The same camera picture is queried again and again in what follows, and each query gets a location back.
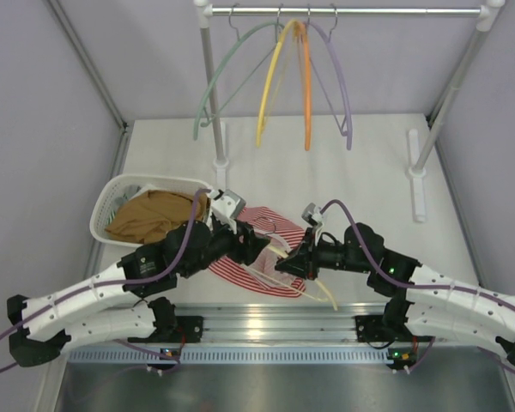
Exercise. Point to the red white striped tank top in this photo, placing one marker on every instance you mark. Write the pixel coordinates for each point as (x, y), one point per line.
(232, 272)

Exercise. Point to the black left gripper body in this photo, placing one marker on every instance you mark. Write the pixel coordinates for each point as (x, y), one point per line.
(244, 239)

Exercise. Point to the silver clothes rack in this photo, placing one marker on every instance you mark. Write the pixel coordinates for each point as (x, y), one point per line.
(299, 20)

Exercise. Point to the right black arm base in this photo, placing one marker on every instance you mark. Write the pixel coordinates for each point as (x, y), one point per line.
(373, 330)

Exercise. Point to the tan brown garment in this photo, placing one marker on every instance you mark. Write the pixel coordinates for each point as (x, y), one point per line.
(148, 218)

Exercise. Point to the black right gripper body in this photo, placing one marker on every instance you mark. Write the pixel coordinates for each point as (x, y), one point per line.
(327, 255)

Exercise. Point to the aluminium mounting rail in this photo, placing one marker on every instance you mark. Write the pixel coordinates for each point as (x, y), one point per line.
(283, 322)

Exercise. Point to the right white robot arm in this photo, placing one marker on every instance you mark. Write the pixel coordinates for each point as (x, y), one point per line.
(422, 303)

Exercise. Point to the orange hanger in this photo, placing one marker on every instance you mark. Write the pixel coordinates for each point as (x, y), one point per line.
(305, 65)

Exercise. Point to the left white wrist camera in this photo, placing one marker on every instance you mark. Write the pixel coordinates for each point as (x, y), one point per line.
(224, 207)

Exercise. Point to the white slotted cable duct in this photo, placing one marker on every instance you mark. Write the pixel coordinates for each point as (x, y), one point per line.
(233, 356)

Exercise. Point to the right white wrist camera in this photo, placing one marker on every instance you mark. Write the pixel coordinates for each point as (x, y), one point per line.
(313, 216)

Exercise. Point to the white plastic laundry basket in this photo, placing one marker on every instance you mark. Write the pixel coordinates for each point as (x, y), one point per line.
(122, 188)

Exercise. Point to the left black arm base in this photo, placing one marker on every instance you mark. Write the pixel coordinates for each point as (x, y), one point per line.
(188, 329)

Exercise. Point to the cream hanger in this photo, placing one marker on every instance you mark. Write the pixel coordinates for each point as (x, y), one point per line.
(309, 292)

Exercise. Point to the purple hanger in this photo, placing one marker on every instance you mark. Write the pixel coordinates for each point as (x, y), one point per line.
(344, 126)

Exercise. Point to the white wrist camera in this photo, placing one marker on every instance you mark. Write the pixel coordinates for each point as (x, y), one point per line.
(313, 216)
(224, 207)

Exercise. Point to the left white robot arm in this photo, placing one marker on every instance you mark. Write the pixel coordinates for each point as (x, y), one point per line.
(125, 301)

